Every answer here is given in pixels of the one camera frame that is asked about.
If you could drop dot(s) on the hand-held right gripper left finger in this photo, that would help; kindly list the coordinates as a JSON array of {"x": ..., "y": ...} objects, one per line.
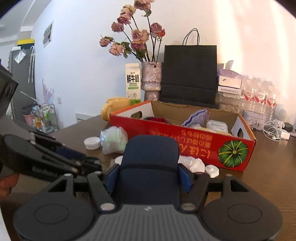
[{"x": 113, "y": 178}]

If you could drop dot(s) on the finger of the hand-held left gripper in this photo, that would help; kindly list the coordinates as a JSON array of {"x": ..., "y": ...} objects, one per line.
[
  {"x": 90, "y": 166},
  {"x": 69, "y": 153}
]

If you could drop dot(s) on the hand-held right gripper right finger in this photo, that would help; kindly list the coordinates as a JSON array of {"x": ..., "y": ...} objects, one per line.
[{"x": 185, "y": 178}]

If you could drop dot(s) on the white cloth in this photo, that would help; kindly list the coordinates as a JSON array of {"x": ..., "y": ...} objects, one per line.
[{"x": 194, "y": 163}]

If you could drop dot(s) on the iridescent plastic bag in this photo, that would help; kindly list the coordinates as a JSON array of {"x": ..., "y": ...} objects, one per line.
[{"x": 113, "y": 139}]

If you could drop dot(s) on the navy zip case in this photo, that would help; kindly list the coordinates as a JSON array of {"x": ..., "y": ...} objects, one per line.
[{"x": 149, "y": 162}]

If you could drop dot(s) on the red cardboard box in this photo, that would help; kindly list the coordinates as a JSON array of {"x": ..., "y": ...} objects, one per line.
[{"x": 203, "y": 139}]

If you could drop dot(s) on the white wet wipes pack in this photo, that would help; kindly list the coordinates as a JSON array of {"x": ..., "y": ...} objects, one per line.
[{"x": 216, "y": 126}]

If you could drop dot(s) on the purple knitted cloth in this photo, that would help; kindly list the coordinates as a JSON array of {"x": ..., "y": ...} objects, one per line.
[{"x": 196, "y": 117}]

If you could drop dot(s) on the red rose flower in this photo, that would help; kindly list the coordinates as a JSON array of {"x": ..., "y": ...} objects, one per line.
[{"x": 159, "y": 120}]

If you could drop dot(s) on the person's left hand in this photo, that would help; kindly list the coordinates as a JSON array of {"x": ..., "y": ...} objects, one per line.
[{"x": 8, "y": 185}]

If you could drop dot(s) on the metal storage rack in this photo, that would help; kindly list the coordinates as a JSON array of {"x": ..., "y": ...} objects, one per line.
[{"x": 41, "y": 118}]

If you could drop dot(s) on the yellow mug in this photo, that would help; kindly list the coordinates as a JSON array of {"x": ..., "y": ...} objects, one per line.
[{"x": 115, "y": 105}]

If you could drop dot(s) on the grey refrigerator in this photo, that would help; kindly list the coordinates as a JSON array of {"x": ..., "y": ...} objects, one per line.
[{"x": 22, "y": 81}]

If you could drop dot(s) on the clear seed container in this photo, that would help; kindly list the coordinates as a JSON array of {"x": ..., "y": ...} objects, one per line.
[{"x": 229, "y": 104}]

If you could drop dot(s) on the white milk carton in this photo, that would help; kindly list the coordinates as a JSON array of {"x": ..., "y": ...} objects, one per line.
[{"x": 133, "y": 83}]

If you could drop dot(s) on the white earphones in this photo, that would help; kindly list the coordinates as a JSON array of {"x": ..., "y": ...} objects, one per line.
[{"x": 269, "y": 132}]

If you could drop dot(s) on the black paper bag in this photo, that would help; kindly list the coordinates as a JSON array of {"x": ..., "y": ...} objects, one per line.
[{"x": 189, "y": 74}]

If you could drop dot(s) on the purple glitter vase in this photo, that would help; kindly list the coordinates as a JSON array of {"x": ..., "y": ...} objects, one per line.
[{"x": 151, "y": 78}]

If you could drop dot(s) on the yellow box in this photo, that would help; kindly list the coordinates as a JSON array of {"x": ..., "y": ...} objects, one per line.
[{"x": 26, "y": 42}]

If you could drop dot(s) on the purple tissue box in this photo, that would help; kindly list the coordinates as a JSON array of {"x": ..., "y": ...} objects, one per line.
[{"x": 229, "y": 80}]

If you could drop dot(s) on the white charger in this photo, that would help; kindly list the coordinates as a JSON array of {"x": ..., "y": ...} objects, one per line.
[{"x": 284, "y": 134}]

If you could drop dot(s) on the black power adapter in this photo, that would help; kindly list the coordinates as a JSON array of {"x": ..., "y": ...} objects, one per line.
[{"x": 288, "y": 127}]

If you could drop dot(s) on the white robot toy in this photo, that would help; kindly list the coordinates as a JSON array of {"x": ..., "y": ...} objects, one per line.
[{"x": 281, "y": 113}]

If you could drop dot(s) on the dried pink roses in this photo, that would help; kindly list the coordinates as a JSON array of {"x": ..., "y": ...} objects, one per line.
[{"x": 138, "y": 37}]

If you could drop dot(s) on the purple wall decal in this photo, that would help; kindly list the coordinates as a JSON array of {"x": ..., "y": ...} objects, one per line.
[{"x": 48, "y": 92}]

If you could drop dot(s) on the wall picture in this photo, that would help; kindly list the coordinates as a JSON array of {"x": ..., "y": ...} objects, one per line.
[{"x": 48, "y": 34}]

